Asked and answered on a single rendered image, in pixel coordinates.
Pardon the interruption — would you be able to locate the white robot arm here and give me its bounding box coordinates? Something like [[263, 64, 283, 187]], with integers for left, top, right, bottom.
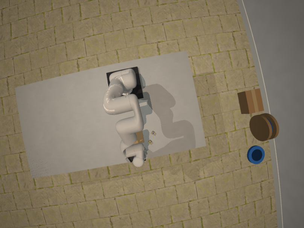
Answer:
[[103, 68, 145, 167]]

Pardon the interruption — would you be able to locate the brown flat mat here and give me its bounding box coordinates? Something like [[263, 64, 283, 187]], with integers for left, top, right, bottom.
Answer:
[[134, 131, 144, 144]]

